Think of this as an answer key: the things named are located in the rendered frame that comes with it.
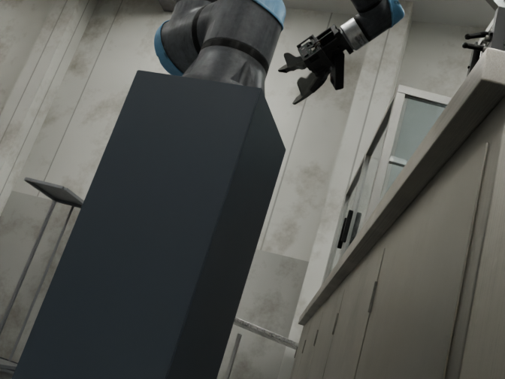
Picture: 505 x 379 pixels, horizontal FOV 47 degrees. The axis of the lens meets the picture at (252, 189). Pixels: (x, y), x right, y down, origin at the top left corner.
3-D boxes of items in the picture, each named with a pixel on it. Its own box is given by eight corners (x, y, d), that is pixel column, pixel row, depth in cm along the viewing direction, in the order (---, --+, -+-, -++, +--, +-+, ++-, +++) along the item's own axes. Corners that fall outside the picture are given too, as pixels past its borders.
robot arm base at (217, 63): (157, 80, 89) (178, 25, 92) (188, 125, 102) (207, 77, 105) (249, 94, 84) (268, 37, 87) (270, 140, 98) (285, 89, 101)
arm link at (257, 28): (233, 30, 88) (258, -41, 92) (180, 48, 98) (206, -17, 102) (284, 72, 96) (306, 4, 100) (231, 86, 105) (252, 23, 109)
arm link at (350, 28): (361, 31, 154) (373, 48, 149) (346, 41, 155) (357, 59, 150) (349, 12, 149) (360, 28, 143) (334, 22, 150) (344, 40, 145)
